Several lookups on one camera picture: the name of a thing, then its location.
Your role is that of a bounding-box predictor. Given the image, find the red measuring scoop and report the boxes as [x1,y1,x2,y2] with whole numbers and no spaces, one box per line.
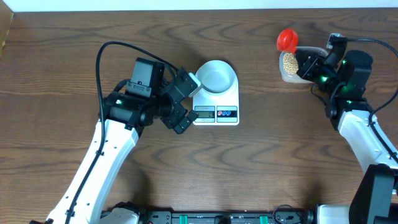
[276,29,299,54]

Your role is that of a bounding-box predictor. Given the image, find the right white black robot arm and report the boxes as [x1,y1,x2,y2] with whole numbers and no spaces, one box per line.
[295,47,397,223]

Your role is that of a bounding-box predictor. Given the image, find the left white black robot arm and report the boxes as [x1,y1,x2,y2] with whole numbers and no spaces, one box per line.
[45,58,201,223]

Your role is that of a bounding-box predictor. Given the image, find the white kitchen scale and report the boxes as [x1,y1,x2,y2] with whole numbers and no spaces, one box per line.
[193,75,239,126]

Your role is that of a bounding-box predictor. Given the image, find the white bowl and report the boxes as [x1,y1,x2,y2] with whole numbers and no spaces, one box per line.
[196,60,237,94]

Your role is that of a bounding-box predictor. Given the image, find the soybeans in container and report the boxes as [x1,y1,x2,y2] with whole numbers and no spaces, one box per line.
[282,52,299,75]

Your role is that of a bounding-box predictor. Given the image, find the clear plastic bean container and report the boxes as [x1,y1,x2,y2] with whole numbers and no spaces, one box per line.
[279,47,328,84]

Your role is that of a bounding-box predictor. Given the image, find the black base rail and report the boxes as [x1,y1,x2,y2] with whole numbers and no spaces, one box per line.
[99,202,320,224]

